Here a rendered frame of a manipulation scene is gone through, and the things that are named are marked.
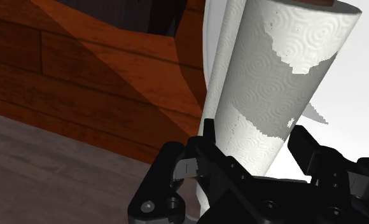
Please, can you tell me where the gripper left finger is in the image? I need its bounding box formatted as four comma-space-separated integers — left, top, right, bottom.
127, 118, 253, 224

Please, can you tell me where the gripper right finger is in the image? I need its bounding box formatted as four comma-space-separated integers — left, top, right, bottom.
287, 125, 369, 224

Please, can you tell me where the white paper towel roll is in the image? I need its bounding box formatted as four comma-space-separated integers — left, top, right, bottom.
195, 0, 363, 218

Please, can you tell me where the brown wooden cabinet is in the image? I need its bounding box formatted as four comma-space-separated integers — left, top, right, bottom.
31, 0, 209, 139

